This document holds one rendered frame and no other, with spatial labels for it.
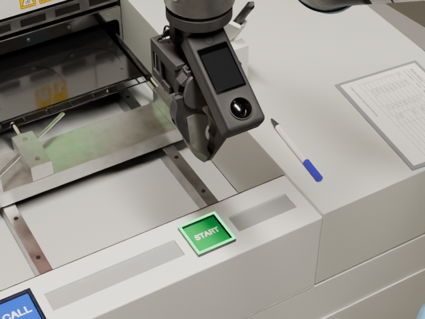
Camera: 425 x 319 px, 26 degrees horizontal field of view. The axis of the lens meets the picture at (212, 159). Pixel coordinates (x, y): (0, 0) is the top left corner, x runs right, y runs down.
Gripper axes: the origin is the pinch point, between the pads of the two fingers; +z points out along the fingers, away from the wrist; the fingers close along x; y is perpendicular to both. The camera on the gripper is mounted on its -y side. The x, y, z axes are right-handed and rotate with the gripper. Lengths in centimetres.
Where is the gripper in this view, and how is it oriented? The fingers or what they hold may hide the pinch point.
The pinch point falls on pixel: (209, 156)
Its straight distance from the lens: 108.9
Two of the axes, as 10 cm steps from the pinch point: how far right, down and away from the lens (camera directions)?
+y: -5.0, -5.9, 6.4
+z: 0.0, 7.3, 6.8
